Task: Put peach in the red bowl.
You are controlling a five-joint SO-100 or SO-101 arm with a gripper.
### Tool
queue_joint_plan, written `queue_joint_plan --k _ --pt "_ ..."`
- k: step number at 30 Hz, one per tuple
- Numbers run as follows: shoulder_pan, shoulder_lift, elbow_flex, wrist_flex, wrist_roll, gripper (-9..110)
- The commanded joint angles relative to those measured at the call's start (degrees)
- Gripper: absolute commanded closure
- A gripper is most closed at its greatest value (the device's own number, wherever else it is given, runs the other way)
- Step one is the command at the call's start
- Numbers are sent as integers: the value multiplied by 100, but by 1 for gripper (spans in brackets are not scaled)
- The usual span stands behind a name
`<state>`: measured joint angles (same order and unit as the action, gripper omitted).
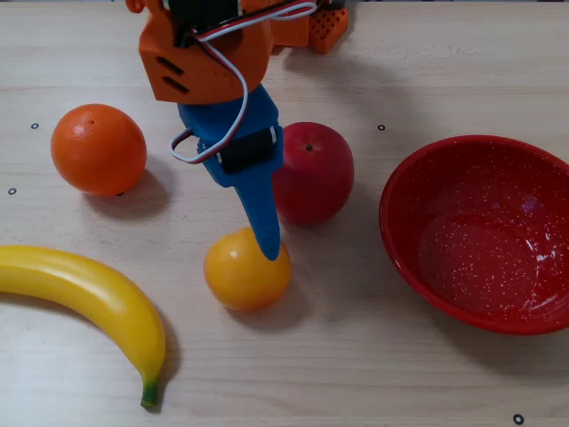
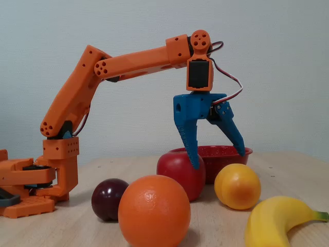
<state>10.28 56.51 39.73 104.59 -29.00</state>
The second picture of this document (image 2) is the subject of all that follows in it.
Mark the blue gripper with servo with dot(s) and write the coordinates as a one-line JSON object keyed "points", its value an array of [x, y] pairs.
{"points": [[196, 106]]}

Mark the yellow orange toy peach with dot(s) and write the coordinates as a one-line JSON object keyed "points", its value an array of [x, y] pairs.
{"points": [[237, 186]]}

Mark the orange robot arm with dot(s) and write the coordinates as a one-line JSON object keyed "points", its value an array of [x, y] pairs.
{"points": [[128, 63]]}

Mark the orange robot base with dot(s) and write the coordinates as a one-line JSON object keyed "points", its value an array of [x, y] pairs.
{"points": [[25, 208]]}

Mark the red speckled bowl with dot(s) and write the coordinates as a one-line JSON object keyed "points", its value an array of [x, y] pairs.
{"points": [[223, 159]]}

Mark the red toy apple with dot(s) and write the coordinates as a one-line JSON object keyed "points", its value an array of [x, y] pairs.
{"points": [[177, 172]]}

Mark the toy orange fruit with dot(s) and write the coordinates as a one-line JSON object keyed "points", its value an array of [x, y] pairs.
{"points": [[154, 211]]}

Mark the yellow toy banana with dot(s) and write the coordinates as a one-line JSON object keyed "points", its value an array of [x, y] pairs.
{"points": [[272, 221]]}

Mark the dark purple toy plum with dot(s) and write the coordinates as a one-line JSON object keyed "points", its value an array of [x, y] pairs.
{"points": [[106, 198]]}

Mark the black table clamp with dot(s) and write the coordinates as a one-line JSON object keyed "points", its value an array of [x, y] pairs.
{"points": [[10, 200]]}

